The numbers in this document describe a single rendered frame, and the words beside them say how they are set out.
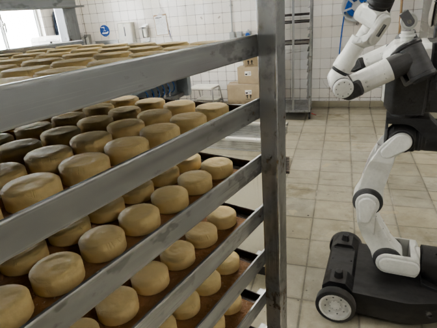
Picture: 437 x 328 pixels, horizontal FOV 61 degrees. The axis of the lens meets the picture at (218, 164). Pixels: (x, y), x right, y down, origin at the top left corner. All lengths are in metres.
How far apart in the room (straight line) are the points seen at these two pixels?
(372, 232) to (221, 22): 4.76
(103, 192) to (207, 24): 6.03
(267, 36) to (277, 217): 0.28
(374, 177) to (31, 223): 1.77
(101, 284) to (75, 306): 0.03
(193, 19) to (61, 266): 6.10
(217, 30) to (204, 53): 5.84
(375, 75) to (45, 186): 1.36
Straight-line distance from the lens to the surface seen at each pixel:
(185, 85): 2.60
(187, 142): 0.42
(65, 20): 0.83
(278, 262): 0.67
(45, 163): 0.43
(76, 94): 0.32
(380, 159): 1.89
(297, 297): 2.31
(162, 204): 0.48
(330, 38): 6.01
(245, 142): 2.01
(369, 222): 2.02
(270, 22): 0.53
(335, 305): 2.14
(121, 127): 0.50
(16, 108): 0.30
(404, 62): 1.58
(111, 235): 0.43
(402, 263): 2.14
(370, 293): 2.14
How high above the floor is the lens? 1.55
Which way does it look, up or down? 23 degrees down
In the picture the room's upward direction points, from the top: 5 degrees counter-clockwise
